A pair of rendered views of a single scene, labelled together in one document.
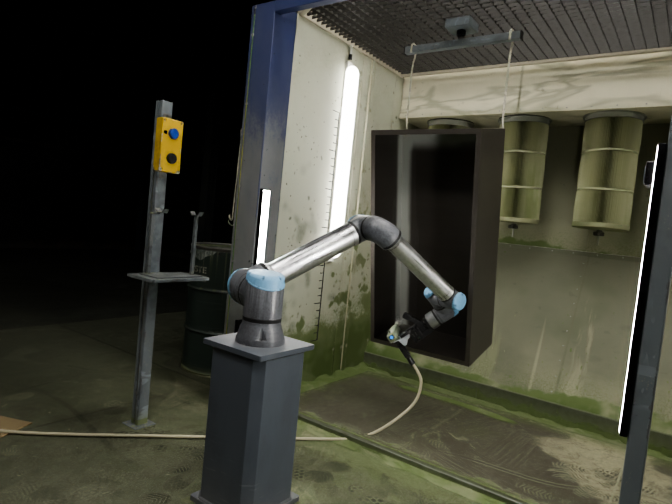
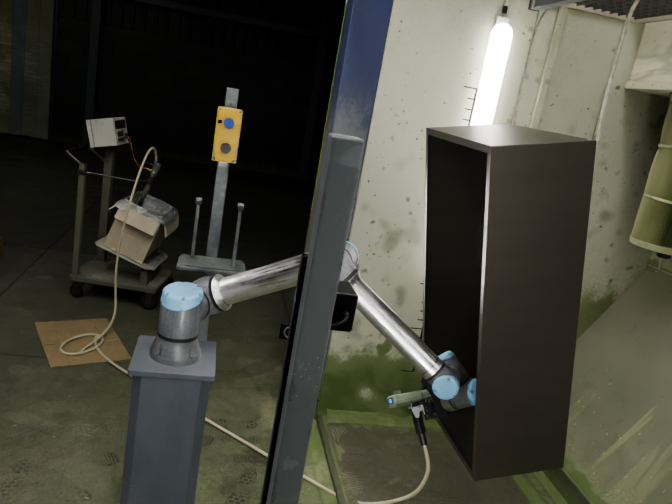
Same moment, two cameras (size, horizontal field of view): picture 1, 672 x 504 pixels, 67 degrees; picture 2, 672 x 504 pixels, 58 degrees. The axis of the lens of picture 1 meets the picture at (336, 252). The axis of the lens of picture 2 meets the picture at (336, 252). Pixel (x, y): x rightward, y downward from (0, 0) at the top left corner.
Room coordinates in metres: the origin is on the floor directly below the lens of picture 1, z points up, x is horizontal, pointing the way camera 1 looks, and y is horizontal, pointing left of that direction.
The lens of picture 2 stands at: (0.72, -1.54, 1.70)
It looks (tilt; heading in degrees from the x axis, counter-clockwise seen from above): 14 degrees down; 42
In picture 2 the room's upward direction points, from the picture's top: 10 degrees clockwise
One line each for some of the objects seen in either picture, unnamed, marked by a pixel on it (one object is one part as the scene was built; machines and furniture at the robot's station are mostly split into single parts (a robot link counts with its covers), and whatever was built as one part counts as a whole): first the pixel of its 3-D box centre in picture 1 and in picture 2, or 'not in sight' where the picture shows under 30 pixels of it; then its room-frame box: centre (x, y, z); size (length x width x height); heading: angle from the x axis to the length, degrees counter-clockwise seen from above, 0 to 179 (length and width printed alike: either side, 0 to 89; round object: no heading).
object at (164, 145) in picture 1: (168, 146); (227, 134); (2.50, 0.87, 1.42); 0.12 x 0.06 x 0.26; 144
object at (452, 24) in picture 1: (461, 26); not in sight; (2.83, -0.56, 2.27); 0.14 x 0.14 x 0.05; 54
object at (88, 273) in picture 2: not in sight; (123, 210); (2.83, 2.43, 0.64); 0.73 x 0.50 x 1.27; 134
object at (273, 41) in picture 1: (256, 212); (332, 209); (2.91, 0.48, 1.14); 0.18 x 0.18 x 2.29; 54
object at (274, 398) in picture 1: (252, 421); (166, 428); (1.94, 0.26, 0.32); 0.31 x 0.31 x 0.64; 54
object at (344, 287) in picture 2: (659, 175); (326, 303); (1.45, -0.89, 1.35); 0.09 x 0.07 x 0.07; 144
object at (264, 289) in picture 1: (263, 293); (181, 308); (1.95, 0.26, 0.83); 0.17 x 0.15 x 0.18; 30
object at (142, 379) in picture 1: (151, 265); (212, 249); (2.54, 0.92, 0.82); 0.06 x 0.06 x 1.64; 54
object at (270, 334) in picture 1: (261, 328); (176, 343); (1.94, 0.26, 0.69); 0.19 x 0.19 x 0.10
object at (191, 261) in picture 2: (174, 243); (216, 233); (2.44, 0.79, 0.95); 0.26 x 0.15 x 0.32; 144
